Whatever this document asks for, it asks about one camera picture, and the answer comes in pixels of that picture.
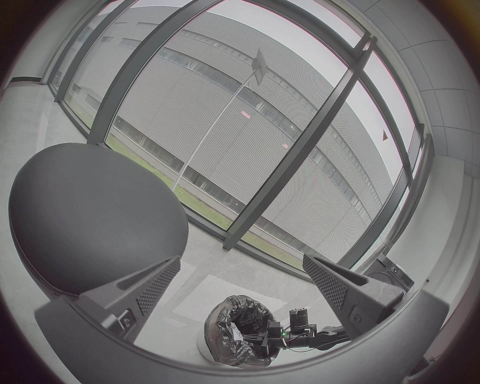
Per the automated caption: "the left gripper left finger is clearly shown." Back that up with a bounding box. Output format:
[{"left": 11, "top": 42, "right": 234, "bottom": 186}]
[{"left": 77, "top": 255, "right": 182, "bottom": 343}]

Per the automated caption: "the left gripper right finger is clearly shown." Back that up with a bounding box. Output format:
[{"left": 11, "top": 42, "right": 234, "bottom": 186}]
[{"left": 302, "top": 254, "right": 405, "bottom": 340}]

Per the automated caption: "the black plastic bag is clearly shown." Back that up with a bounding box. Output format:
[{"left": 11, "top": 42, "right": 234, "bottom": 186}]
[{"left": 204, "top": 295, "right": 281, "bottom": 368}]

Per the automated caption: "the white trash bin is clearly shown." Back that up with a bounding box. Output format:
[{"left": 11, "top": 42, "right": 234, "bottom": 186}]
[{"left": 197, "top": 334, "right": 244, "bottom": 370}]

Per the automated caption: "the dark grey round chair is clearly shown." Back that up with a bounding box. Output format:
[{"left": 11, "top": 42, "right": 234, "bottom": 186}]
[{"left": 8, "top": 142, "right": 190, "bottom": 298}]

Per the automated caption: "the window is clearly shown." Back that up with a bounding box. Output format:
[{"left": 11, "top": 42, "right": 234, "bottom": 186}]
[{"left": 40, "top": 0, "right": 436, "bottom": 279}]

